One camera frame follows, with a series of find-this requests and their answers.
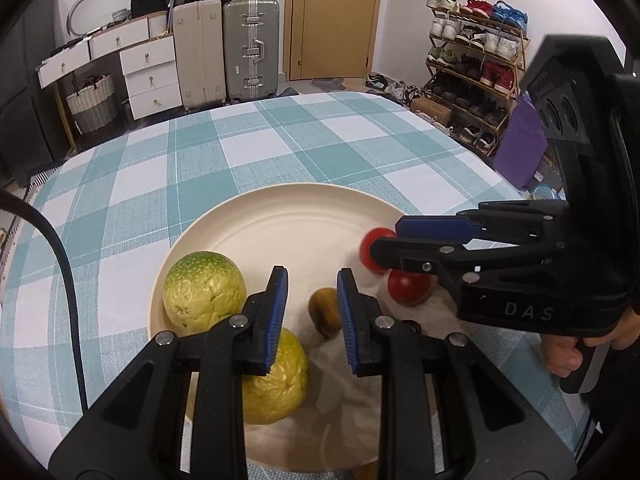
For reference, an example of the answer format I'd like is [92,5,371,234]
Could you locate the scattered shoes pile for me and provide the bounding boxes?
[365,72,423,103]

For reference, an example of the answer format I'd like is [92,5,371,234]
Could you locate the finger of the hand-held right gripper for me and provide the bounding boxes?
[396,200,571,251]
[369,236,567,287]

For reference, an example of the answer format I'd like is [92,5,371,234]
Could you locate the black cable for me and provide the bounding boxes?
[0,192,98,411]

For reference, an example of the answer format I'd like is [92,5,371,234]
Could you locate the yellow citrus fruit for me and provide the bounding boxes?
[241,327,309,426]

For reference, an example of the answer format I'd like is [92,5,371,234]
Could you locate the green-yellow citrus fruit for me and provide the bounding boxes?
[162,251,248,337]

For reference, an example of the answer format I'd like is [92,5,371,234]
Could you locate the wooden shoe rack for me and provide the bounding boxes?
[424,0,531,156]

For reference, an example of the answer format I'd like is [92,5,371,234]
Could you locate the black storage box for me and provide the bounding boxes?
[130,0,168,18]

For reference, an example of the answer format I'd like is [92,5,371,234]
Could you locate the woven laundry basket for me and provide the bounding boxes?
[66,74,118,133]

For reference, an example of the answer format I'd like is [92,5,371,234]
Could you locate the purple bag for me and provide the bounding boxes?
[492,91,548,191]

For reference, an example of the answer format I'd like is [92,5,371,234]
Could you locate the cream round plate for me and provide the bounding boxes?
[147,182,453,473]

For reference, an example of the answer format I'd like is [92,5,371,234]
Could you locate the silver suitcase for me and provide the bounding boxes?
[221,0,282,103]

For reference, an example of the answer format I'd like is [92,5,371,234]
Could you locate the brown kiwi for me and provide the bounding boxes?
[307,287,346,341]

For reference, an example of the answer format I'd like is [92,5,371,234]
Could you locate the white drawer desk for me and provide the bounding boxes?
[37,10,183,121]

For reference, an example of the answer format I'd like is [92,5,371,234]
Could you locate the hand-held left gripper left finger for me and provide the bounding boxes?
[47,266,290,480]

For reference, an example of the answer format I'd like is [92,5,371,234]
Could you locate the teal checked tablecloth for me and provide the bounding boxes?
[0,91,593,480]

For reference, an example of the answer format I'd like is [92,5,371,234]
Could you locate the rows of racked shoes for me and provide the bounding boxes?
[426,0,528,155]

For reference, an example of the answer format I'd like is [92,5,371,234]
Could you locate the dark grey fridge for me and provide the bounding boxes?
[0,75,71,186]

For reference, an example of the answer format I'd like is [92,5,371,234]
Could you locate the small cardboard box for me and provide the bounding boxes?
[410,96,453,123]

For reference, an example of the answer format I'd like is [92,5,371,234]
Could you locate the person's right hand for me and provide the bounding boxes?
[542,305,638,378]

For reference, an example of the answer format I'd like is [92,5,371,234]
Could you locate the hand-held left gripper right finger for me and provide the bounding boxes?
[336,268,578,480]

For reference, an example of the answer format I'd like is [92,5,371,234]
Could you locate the red tomato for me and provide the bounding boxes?
[387,270,432,307]
[359,227,401,275]

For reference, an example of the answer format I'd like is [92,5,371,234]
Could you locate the wooden door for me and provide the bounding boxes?
[284,0,386,81]

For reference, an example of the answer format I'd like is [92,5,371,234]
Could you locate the beige suitcase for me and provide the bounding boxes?
[172,0,228,111]

